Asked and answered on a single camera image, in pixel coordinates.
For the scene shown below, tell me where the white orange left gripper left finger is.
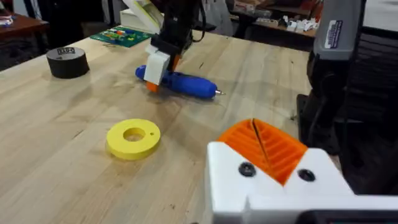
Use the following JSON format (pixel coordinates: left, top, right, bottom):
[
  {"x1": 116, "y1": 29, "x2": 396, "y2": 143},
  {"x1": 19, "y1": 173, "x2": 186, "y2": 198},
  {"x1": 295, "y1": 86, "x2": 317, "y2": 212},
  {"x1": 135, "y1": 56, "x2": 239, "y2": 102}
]
[{"x1": 205, "y1": 119, "x2": 285, "y2": 224}]

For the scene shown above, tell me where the white orange left gripper right finger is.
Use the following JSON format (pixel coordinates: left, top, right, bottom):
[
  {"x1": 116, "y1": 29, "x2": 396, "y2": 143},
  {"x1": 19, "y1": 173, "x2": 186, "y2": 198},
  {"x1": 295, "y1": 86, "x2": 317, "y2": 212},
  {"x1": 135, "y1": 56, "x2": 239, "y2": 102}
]
[{"x1": 252, "y1": 119, "x2": 356, "y2": 197}]

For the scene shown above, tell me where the blue electric screwdriver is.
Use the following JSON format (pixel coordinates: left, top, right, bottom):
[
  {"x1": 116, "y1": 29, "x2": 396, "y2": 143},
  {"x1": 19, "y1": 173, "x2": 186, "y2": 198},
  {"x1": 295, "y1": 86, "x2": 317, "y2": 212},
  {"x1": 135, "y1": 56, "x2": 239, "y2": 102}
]
[{"x1": 134, "y1": 64, "x2": 226, "y2": 100}]

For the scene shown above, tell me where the green board with toy blocks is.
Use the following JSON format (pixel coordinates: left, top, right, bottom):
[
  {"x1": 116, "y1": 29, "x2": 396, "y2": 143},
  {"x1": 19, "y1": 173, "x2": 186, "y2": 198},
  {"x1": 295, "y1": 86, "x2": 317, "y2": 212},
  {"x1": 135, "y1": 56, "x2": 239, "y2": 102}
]
[{"x1": 89, "y1": 26, "x2": 154, "y2": 49}]

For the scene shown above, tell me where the white cardboard box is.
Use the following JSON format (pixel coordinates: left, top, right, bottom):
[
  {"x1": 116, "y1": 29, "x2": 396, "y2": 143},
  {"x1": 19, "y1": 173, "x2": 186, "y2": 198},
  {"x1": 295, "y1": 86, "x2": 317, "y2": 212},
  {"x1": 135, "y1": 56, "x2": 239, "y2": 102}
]
[{"x1": 119, "y1": 0, "x2": 165, "y2": 35}]

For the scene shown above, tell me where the yellow disc with holes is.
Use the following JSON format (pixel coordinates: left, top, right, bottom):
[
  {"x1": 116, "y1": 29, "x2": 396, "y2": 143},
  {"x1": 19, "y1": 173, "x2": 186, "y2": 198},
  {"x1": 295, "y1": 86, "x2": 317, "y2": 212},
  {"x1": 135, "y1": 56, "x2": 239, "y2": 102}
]
[{"x1": 106, "y1": 118, "x2": 162, "y2": 161}]

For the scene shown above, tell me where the black tape roll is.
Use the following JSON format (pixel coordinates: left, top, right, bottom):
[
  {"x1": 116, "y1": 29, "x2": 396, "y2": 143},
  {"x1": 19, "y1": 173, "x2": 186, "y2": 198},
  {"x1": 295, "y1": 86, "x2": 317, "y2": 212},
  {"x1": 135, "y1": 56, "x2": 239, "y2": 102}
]
[{"x1": 45, "y1": 46, "x2": 91, "y2": 80}]

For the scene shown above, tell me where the wooden side table with clutter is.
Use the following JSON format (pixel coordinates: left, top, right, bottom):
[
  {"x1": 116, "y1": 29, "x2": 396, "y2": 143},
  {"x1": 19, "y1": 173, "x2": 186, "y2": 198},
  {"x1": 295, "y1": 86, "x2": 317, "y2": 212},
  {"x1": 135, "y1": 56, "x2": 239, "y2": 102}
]
[{"x1": 229, "y1": 0, "x2": 323, "y2": 39}]

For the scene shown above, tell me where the dark brown side table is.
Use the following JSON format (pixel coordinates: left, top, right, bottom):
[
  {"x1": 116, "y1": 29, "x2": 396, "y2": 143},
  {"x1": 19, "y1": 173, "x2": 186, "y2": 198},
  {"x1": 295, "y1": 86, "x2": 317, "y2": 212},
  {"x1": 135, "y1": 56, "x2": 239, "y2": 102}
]
[{"x1": 0, "y1": 12, "x2": 50, "y2": 41}]

